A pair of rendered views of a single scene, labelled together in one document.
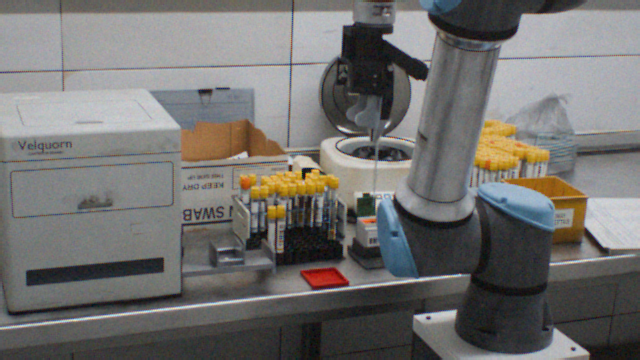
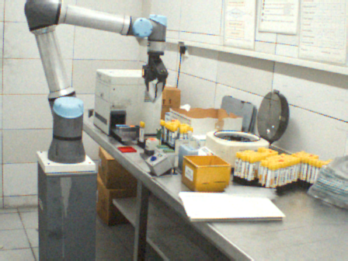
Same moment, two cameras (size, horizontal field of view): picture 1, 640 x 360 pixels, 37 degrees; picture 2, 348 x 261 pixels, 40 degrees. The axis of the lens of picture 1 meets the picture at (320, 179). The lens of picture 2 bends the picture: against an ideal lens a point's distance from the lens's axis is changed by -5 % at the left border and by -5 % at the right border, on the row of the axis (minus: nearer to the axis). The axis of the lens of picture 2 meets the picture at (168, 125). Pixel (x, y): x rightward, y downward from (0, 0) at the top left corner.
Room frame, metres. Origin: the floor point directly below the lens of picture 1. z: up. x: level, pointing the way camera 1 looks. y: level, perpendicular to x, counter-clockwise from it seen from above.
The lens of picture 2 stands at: (1.65, -2.14, 1.45)
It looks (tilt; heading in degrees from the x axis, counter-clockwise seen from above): 12 degrees down; 87
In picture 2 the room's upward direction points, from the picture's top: 4 degrees clockwise
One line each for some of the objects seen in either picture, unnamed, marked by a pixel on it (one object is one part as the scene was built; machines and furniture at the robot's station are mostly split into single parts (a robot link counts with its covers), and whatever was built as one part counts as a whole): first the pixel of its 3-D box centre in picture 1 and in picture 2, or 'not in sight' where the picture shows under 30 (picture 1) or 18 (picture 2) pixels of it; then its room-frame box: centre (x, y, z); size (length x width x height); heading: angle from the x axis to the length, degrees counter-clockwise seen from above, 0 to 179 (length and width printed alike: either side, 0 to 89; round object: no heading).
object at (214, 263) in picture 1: (214, 258); (121, 130); (1.56, 0.18, 0.92); 0.21 x 0.07 x 0.05; 112
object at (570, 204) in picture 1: (541, 210); (205, 173); (1.89, -0.46, 0.93); 0.13 x 0.13 x 0.10; 18
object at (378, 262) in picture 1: (369, 250); (151, 153); (1.70, -0.10, 0.89); 0.09 x 0.05 x 0.04; 22
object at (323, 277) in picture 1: (324, 277); (127, 149); (1.60, -0.02, 0.88); 0.07 x 0.07 x 0.01; 22
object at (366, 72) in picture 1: (367, 58); (154, 65); (1.69, -0.07, 1.26); 0.09 x 0.08 x 0.12; 112
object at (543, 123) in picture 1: (536, 130); (344, 175); (2.39, -0.54, 0.97); 0.26 x 0.17 x 0.19; 127
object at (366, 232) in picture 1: (370, 236); (152, 146); (1.71, -0.10, 0.92); 0.05 x 0.04 x 0.06; 22
